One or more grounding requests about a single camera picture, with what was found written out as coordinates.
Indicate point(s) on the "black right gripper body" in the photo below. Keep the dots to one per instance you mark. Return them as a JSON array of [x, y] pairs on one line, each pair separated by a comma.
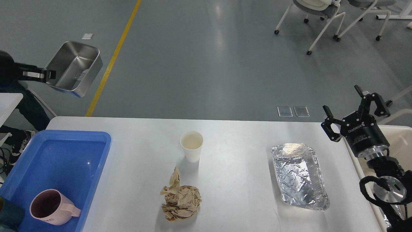
[[363, 134]]

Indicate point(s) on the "blue plastic tray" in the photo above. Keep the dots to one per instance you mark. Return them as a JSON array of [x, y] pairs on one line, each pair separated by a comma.
[[69, 161]]

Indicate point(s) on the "stainless steel rectangular pan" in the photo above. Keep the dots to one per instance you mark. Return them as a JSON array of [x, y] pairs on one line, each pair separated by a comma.
[[76, 65]]

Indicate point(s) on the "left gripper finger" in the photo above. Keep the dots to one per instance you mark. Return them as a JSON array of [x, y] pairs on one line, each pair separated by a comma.
[[34, 73]]

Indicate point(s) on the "aluminium foil tray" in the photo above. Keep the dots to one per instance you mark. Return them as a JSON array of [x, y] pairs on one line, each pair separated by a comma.
[[299, 176]]

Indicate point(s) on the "white paper cup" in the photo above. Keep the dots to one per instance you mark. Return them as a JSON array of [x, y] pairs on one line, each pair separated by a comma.
[[191, 143]]

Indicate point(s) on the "floor outlet cover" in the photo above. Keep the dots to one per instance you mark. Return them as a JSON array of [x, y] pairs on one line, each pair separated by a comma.
[[301, 111], [285, 112]]

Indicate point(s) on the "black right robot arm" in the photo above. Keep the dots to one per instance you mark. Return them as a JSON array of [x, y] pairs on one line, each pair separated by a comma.
[[384, 166]]

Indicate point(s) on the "floor outlet cover left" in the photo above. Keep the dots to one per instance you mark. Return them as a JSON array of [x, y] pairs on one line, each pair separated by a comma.
[[285, 112]]

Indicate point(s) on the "white chair leg right edge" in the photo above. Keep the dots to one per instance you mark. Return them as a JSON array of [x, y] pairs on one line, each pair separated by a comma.
[[389, 102]]

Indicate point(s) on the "crumpled brown paper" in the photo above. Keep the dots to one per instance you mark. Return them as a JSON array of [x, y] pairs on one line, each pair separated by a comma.
[[181, 201]]

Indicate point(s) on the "pink plastic mug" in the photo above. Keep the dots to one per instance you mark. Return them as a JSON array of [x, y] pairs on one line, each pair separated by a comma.
[[51, 206]]

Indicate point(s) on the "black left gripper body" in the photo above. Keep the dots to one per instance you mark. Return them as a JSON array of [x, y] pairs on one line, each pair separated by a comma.
[[9, 71]]

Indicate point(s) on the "floor outlet cover right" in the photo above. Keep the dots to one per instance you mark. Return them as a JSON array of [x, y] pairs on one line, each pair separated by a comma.
[[301, 111]]

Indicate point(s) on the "teal cup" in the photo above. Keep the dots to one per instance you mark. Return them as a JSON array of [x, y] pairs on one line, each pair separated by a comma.
[[11, 215]]

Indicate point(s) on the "white side table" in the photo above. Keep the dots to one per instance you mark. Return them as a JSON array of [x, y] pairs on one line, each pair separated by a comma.
[[11, 117]]

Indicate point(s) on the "white office chair left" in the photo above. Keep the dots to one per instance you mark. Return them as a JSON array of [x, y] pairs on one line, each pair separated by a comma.
[[329, 10]]

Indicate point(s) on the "person in beige sweater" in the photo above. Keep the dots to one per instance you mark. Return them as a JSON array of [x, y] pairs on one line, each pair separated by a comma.
[[33, 112]]

